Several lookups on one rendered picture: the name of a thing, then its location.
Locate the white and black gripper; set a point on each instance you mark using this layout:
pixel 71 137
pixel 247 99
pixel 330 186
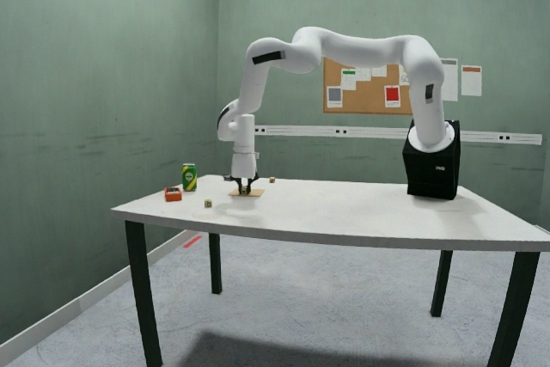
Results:
pixel 244 167

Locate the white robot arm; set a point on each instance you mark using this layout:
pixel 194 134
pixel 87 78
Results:
pixel 423 68

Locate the green and yellow drink can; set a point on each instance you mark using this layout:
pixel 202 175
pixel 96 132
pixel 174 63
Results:
pixel 189 177

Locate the tan square mat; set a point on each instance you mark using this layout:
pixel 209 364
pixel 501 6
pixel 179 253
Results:
pixel 254 193

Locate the orange multimeter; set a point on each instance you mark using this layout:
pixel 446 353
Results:
pixel 173 194

